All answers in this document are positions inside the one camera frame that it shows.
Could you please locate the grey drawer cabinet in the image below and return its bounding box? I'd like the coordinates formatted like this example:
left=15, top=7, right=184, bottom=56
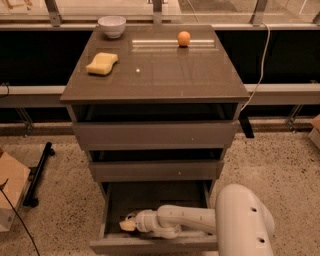
left=59, top=23, right=251, bottom=256

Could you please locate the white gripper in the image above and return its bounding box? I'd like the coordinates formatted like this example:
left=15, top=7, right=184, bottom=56
left=119, top=210, right=158, bottom=232

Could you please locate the red coke can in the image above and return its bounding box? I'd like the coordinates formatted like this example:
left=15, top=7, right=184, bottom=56
left=125, top=213, right=135, bottom=221

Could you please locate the black metal bar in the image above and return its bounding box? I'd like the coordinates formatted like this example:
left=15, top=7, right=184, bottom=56
left=23, top=142, right=55, bottom=207

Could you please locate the yellow sponge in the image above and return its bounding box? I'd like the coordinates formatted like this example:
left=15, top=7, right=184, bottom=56
left=86, top=53, right=118, bottom=75

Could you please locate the grey top drawer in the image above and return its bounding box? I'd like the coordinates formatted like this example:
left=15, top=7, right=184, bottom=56
left=68, top=103, right=240, bottom=151

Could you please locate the orange fruit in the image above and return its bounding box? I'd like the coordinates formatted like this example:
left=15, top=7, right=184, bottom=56
left=177, top=31, right=191, bottom=47

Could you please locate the cardboard box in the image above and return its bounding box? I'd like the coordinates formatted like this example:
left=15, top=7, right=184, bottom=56
left=0, top=150, right=30, bottom=232

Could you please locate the white cable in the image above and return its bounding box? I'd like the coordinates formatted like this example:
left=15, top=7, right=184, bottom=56
left=239, top=22, right=272, bottom=112

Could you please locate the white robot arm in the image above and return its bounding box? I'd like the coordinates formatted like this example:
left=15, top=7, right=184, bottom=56
left=119, top=184, right=275, bottom=256

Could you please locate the grey middle drawer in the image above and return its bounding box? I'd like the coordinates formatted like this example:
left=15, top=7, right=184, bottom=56
left=89, top=148, right=224, bottom=182

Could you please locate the black cable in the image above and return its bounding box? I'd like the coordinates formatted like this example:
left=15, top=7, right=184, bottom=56
left=0, top=178, right=42, bottom=256

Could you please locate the grey bottom drawer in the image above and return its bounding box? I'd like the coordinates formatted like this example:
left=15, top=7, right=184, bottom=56
left=90, top=181, right=218, bottom=256

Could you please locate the grey window rail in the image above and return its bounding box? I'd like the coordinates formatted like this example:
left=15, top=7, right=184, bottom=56
left=0, top=83, right=320, bottom=108

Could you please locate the grey drawer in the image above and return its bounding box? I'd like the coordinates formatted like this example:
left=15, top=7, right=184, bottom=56
left=90, top=181, right=218, bottom=256
left=89, top=148, right=224, bottom=182
left=68, top=103, right=240, bottom=151

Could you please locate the white bowl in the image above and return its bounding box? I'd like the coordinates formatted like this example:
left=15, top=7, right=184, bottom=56
left=98, top=16, right=126, bottom=38

